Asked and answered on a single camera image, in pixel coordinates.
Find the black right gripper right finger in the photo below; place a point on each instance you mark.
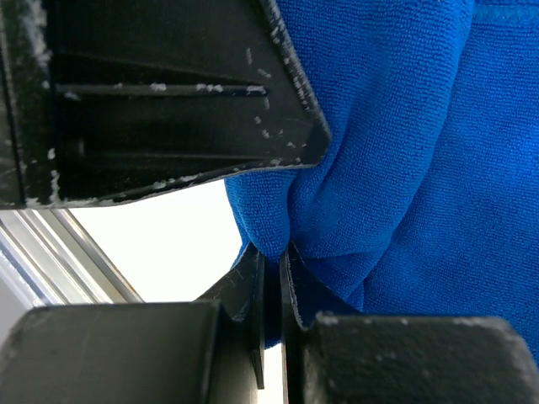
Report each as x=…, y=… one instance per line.
x=334, y=354

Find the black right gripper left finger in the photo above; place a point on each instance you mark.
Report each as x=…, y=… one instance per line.
x=210, y=350

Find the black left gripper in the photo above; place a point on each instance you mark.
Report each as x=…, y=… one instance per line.
x=109, y=102

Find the blue towel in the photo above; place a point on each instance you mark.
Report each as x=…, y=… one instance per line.
x=427, y=200

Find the aluminium mounting rail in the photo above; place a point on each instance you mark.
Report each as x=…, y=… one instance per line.
x=48, y=258

